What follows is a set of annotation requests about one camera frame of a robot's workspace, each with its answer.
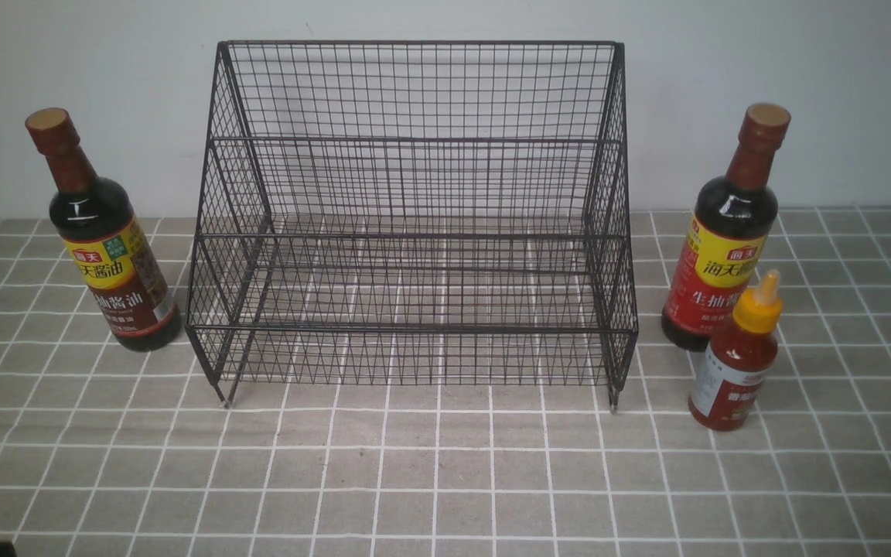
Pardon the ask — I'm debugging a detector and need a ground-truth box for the red label soy sauce bottle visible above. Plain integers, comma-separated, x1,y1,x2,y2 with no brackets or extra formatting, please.
661,103,791,352

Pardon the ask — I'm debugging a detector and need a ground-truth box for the red ketchup squeeze bottle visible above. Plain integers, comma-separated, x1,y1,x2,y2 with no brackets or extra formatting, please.
688,269,783,432

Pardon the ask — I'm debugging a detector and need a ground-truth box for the brown label soy sauce bottle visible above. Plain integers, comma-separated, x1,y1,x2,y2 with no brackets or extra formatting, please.
24,107,183,352

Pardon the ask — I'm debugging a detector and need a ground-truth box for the grey checkered tablecloth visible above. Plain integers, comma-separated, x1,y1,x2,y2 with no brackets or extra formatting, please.
0,207,891,556

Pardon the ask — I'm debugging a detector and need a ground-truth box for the black wire mesh shelf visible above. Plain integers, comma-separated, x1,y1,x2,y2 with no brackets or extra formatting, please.
185,39,639,409

